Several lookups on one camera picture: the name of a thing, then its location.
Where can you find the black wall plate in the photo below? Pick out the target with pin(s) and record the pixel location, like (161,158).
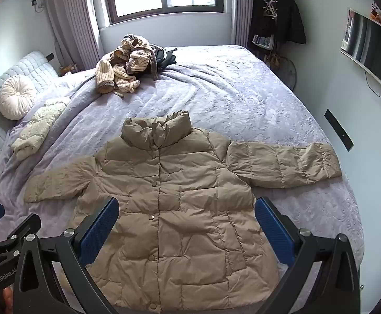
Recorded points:
(339,130)

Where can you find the black garment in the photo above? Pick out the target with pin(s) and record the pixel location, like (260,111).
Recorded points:
(165,58)

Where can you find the purple bed blanket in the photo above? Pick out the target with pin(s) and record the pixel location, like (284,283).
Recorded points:
(242,98)

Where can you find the khaki puffer jacket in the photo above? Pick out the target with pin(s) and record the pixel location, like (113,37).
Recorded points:
(184,202)

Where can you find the bedside clutter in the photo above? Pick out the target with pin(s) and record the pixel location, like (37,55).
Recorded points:
(68,69)

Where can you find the black wall switch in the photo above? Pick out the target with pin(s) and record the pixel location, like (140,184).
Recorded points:
(50,57)

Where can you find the black hanging coat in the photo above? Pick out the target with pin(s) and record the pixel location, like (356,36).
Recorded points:
(292,19)

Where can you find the round cream pillow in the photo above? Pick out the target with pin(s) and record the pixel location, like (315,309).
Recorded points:
(15,96)

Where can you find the printed bag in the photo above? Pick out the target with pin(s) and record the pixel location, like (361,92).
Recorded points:
(263,41)

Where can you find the wall mounted television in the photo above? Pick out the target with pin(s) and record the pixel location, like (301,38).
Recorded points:
(370,45)

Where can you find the wall power socket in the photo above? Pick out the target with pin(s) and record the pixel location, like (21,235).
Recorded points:
(34,3)

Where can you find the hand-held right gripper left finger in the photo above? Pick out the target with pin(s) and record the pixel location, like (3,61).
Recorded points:
(99,232)

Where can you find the cream striped garment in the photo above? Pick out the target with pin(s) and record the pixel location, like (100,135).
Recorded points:
(112,68)

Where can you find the white clothes hanger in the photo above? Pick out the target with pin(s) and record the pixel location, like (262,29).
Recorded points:
(270,6)

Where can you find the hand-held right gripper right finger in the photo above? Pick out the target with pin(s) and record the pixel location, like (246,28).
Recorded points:
(275,235)

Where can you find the cream quilted jacket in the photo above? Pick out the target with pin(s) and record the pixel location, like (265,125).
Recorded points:
(36,127)

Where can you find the grey quilted headboard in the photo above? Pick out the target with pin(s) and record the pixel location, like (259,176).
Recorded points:
(30,63)

